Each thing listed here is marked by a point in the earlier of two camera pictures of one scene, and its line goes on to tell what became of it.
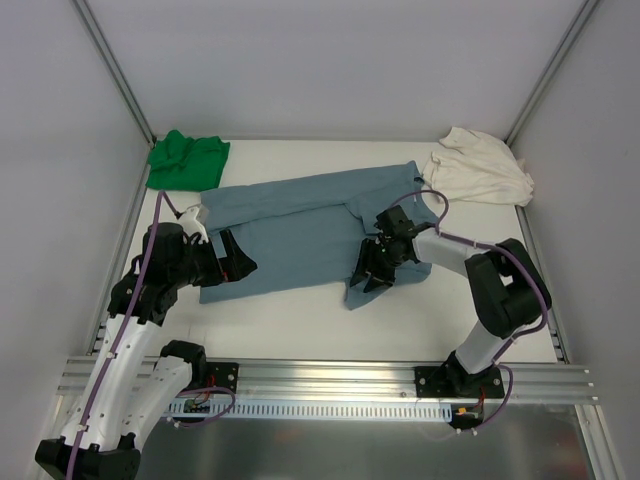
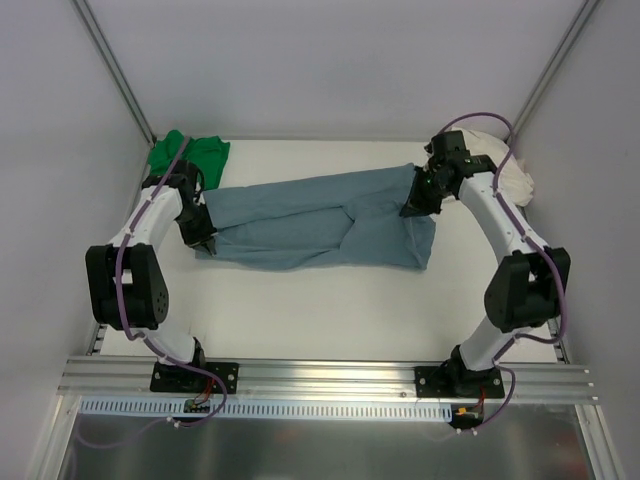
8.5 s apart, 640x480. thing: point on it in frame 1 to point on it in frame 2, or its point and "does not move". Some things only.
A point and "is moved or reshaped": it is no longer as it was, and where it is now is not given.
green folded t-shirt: x=184 y=163 does not move
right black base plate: x=451 y=381 does not move
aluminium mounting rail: x=359 y=380 does not move
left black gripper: x=220 y=265 to x=198 y=232
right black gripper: x=375 y=256 to x=420 y=198
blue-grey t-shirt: x=301 y=233 is moved or reshaped
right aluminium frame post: x=584 y=11 does not move
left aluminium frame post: x=104 y=50 does not move
